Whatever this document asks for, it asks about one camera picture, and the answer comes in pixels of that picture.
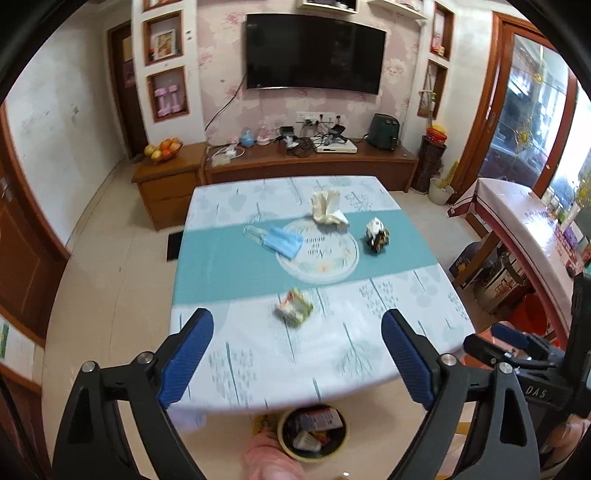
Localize dark blue box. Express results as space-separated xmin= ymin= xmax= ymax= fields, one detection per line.
xmin=449 ymin=240 xmax=483 ymax=289

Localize colourful wall chart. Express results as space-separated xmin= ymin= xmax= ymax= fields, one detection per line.
xmin=0 ymin=318 xmax=35 ymax=374

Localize person's right hand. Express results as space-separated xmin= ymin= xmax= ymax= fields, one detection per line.
xmin=540 ymin=413 xmax=591 ymax=469

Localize wooden framed glass door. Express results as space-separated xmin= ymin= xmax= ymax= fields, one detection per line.
xmin=455 ymin=11 xmax=580 ymax=195

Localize pink tablecloth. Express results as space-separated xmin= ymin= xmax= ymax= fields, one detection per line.
xmin=448 ymin=178 xmax=591 ymax=324

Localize round white placemat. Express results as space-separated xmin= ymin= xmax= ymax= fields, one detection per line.
xmin=276 ymin=218 xmax=360 ymax=284

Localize dark wooden door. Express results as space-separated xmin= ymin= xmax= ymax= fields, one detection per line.
xmin=107 ymin=23 xmax=149 ymax=160

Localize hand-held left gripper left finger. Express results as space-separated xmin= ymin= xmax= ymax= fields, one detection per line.
xmin=53 ymin=308 xmax=214 ymax=480

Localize white green packet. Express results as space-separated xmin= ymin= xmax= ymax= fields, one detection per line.
xmin=274 ymin=288 xmax=315 ymax=328

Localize assorted jars and boxes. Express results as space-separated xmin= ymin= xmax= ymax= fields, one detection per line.
xmin=542 ymin=185 xmax=591 ymax=273

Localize blue face mask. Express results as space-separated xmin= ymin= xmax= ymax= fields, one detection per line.
xmin=243 ymin=224 xmax=304 ymax=257

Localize framed picture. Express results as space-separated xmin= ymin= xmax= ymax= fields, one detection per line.
xmin=153 ymin=28 xmax=177 ymax=61

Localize wooden dining table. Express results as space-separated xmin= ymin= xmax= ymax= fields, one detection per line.
xmin=455 ymin=203 xmax=578 ymax=342

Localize black floor mat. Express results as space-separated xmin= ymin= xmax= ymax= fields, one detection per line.
xmin=165 ymin=231 xmax=185 ymax=263

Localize person's pink pants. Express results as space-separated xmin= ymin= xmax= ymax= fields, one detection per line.
xmin=244 ymin=434 xmax=305 ymax=480

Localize cream cloth gloves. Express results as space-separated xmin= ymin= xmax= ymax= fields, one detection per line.
xmin=310 ymin=189 xmax=350 ymax=227

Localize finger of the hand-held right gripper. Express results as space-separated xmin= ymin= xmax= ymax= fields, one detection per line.
xmin=463 ymin=333 xmax=527 ymax=370
xmin=490 ymin=322 xmax=550 ymax=354

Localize fruit bowl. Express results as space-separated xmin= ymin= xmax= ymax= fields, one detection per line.
xmin=144 ymin=137 xmax=183 ymax=163

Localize white bucket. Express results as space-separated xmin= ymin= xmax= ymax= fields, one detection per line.
xmin=428 ymin=178 xmax=455 ymax=206

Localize orange bucket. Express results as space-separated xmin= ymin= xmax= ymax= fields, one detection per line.
xmin=508 ymin=293 xmax=566 ymax=342

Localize black wall television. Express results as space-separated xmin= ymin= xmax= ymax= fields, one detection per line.
xmin=245 ymin=13 xmax=387 ymax=95

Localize black bin with yellow rim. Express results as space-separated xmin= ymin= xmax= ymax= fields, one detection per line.
xmin=276 ymin=404 xmax=349 ymax=462

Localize table with patterned tablecloth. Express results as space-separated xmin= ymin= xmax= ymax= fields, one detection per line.
xmin=168 ymin=175 xmax=476 ymax=414

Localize small wooden drawer cabinet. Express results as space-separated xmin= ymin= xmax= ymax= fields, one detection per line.
xmin=131 ymin=142 xmax=207 ymax=230

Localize white black crumpled packet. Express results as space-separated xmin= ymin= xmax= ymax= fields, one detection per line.
xmin=364 ymin=217 xmax=392 ymax=254

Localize white wall shelf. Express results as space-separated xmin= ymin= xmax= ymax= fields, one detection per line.
xmin=367 ymin=0 xmax=428 ymax=19

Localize silver printed box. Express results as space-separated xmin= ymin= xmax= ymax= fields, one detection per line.
xmin=293 ymin=430 xmax=323 ymax=453

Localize tall dark wicker basket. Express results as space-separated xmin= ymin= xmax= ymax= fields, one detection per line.
xmin=411 ymin=135 xmax=448 ymax=193

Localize long wooden television cabinet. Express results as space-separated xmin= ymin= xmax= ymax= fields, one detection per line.
xmin=204 ymin=138 xmax=419 ymax=193

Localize dark green air fryer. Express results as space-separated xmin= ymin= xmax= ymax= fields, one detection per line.
xmin=369 ymin=113 xmax=400 ymax=151

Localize black television cable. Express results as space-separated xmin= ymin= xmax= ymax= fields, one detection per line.
xmin=204 ymin=74 xmax=247 ymax=132

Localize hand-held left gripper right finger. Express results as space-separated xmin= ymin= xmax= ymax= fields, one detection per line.
xmin=381 ymin=309 xmax=541 ymax=480

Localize brown wooden door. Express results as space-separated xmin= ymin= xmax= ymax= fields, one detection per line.
xmin=0 ymin=104 xmax=70 ymax=344

